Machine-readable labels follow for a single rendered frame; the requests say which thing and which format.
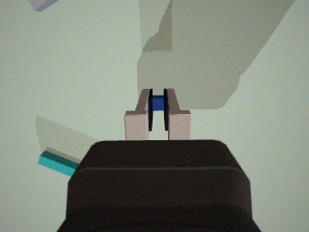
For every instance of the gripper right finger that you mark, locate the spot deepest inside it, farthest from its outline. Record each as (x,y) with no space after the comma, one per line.
(176,121)

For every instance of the turquoise rod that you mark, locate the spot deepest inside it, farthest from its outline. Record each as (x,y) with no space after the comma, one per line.
(57,163)

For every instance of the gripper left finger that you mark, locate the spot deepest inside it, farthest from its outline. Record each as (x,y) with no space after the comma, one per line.
(139,122)

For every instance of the small blue block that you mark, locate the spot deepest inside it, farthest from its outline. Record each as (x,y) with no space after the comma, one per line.
(158,103)

